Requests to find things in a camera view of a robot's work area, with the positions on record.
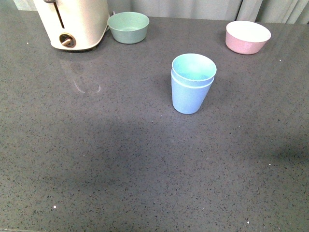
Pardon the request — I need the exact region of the light blue cup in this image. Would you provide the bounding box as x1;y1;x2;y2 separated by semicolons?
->
171;70;214;114
172;53;217;82

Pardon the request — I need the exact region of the green bowl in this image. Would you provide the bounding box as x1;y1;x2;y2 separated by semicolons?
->
108;12;150;44

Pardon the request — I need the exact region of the pink bowl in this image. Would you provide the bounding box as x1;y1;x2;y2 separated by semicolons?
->
225;21;271;55

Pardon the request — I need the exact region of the white toaster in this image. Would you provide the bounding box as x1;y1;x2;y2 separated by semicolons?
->
34;0;110;50

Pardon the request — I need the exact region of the grey curtain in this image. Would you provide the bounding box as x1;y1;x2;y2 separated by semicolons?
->
0;0;309;25

